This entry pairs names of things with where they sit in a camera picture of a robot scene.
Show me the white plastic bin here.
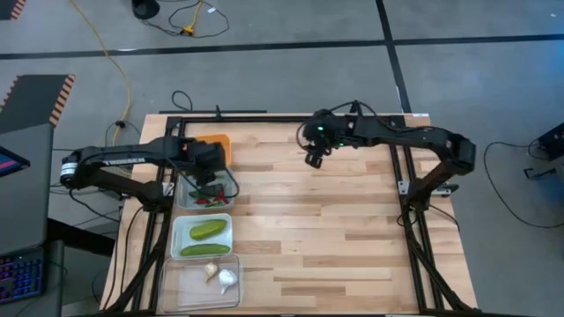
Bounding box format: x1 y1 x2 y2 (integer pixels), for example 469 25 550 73
169 213 234 261

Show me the large striped black floor mat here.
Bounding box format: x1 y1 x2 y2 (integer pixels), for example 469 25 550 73
0 73 77 136

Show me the grey plastic bin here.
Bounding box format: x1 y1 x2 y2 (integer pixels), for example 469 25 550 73
174 169 235 211

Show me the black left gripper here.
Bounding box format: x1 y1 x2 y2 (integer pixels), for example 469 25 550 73
184 140 226 188

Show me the clear plastic bin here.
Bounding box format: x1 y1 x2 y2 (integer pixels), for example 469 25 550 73
157 254 245 314

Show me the black metal table frame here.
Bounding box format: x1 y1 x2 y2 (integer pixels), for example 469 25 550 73
101 100 482 316

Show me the small striped black floor mat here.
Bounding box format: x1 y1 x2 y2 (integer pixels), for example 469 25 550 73
0 0 28 21

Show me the grey desk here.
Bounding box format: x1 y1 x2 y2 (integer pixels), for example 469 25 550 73
0 122 55 256

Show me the orange plastic bin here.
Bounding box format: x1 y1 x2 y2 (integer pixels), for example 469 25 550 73
193 133 234 171

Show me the tilted display screen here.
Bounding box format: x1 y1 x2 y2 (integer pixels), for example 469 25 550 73
0 145 32 179

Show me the long green cucumber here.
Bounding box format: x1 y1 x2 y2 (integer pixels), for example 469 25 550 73
179 242 232 258

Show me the yellow floor cable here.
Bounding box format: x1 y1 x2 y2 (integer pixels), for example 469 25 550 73
70 0 133 153

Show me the backlit keyboard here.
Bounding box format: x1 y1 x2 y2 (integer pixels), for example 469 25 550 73
0 254 46 306

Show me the white garlic bulb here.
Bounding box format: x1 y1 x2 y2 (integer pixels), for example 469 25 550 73
217 268 240 295

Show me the black equipment box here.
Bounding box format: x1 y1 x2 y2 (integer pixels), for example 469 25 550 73
536 122 564 162

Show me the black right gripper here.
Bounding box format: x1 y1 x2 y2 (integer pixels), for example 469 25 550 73
301 109 353 168

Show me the short light green cucumber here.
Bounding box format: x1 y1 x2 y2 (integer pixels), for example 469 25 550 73
189 218 229 242

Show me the black floor cable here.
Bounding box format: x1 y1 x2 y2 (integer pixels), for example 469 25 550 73
482 140 564 230

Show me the black round stand base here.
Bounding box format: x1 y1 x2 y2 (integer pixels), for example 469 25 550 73
130 0 161 20

